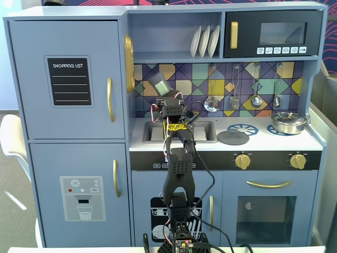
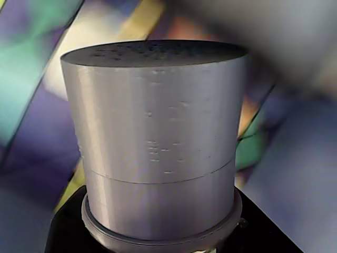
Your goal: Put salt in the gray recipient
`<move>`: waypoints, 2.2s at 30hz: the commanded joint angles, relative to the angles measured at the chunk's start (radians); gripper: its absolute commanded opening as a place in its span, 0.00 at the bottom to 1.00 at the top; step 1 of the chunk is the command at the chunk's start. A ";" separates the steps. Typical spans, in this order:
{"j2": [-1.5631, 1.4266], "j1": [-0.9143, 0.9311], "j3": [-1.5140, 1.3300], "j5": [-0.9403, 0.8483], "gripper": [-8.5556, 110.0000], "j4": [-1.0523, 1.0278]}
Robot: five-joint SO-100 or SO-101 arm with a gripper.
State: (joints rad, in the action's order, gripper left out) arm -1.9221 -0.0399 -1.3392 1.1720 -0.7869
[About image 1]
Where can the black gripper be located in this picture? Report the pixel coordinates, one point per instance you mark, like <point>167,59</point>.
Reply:
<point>161,87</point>

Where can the gray salt shaker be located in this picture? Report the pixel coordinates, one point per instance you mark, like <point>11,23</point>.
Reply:
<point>159,84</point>

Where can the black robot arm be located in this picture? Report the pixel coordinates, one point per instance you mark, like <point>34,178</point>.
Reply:
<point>179,168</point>

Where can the steel skimmer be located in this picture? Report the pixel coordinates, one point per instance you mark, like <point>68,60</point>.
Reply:
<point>211,104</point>

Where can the gold toy phone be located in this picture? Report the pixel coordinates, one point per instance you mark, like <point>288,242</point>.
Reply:
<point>129,63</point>

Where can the white plate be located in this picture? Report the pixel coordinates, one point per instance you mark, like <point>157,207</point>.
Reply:
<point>204,42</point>
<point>195,42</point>
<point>213,40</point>

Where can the steel spatula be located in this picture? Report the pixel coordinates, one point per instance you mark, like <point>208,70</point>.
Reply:
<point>234,103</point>

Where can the gray pot lid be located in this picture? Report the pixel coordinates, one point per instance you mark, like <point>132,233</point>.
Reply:
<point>233,137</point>

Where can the steel ladle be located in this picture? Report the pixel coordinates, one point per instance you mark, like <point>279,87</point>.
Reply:
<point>256,101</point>

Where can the gold stove knob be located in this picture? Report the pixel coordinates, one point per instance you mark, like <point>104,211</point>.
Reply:
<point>298,160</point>
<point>242,161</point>

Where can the blue toy kitchen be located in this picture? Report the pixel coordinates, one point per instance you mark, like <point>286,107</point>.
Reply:
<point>79,39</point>

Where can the steel spoon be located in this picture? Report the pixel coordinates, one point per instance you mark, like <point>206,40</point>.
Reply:
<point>276,101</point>

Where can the steel pot with lid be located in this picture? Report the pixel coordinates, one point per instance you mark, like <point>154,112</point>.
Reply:
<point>289,124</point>

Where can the black table clamp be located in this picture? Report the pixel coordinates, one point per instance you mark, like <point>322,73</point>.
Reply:
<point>145,243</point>

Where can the robot controller board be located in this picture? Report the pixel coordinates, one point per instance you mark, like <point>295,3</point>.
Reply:
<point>183,245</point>

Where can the white chair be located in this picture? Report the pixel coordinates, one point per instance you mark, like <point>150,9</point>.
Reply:
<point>15,137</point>

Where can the light blue desk partition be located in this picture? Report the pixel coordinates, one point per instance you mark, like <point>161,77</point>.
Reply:
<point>323,158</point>

